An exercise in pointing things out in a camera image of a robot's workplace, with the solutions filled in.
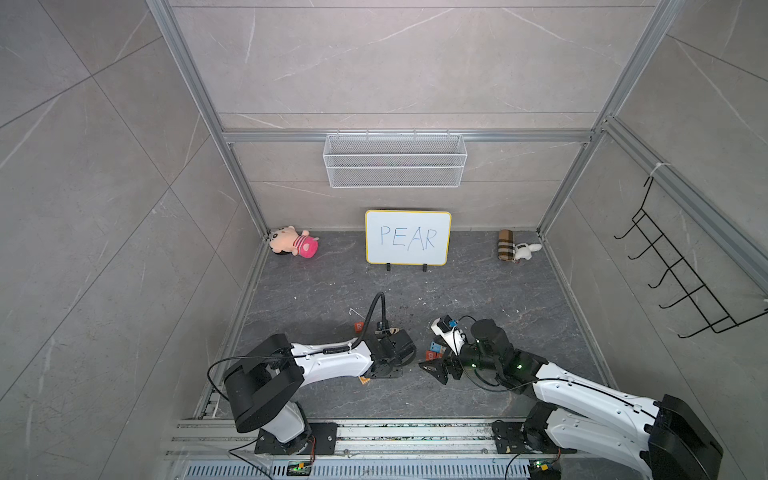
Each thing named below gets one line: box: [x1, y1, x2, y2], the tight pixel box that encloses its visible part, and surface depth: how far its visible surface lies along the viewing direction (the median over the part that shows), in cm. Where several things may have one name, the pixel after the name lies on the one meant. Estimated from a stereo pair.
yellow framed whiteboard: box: [365, 209, 452, 272], surface depth 106 cm
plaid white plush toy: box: [497, 229, 542, 263], surface depth 113 cm
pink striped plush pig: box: [269, 225, 319, 258], surface depth 109 cm
